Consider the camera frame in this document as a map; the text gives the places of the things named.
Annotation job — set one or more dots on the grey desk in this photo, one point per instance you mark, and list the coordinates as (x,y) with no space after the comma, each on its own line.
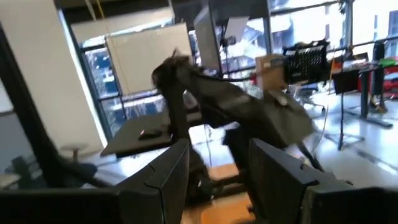
(133,133)

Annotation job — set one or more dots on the red object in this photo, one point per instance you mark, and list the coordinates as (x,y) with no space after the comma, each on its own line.
(391,82)

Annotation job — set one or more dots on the small round stool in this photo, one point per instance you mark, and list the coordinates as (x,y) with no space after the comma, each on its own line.
(74,148)

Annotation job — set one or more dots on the grey upright panel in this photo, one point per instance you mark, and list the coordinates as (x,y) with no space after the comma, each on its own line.
(207,37)

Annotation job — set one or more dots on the black tripod stand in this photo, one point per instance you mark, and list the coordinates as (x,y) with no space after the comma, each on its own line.
(342,124)

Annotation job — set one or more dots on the black mesh crate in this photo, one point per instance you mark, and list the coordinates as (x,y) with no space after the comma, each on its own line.
(306,63)

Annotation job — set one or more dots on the beige board panel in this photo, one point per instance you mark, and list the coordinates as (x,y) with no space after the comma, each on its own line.
(146,59)

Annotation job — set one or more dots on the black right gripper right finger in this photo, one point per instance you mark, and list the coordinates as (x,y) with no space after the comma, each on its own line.
(276,183)

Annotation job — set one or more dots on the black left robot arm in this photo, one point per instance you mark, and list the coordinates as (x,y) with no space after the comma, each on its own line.
(217,99)

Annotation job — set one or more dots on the black standing desk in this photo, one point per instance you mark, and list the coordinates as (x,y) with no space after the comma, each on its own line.
(367,93)

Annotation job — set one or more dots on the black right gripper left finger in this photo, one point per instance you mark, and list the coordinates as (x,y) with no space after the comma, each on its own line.
(161,189)

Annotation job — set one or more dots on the black upright post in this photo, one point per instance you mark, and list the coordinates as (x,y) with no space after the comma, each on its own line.
(34,118)

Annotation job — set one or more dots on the brown cardboard box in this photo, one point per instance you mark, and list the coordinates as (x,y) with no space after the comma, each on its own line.
(270,71)

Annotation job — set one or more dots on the large window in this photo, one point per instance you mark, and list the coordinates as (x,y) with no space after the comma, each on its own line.
(102,77)

